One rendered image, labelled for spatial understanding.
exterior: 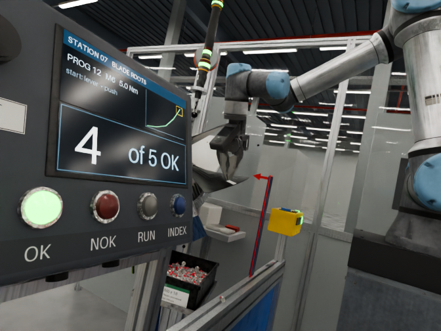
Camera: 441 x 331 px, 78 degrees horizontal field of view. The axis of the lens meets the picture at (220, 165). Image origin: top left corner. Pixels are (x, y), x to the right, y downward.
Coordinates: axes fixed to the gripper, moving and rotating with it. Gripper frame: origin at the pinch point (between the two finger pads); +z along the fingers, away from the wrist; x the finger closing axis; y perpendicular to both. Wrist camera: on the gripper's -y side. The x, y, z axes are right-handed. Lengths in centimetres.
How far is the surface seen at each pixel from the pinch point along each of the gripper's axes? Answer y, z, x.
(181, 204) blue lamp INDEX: -54, -13, -22
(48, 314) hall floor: 7, 124, 129
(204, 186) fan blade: -9.1, 1.6, 3.1
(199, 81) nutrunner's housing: 13.4, -30.8, 21.6
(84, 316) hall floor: 21, 129, 113
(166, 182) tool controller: -56, -16, -21
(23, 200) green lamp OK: -69, -18, -21
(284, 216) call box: 22.5, 17.9, -14.9
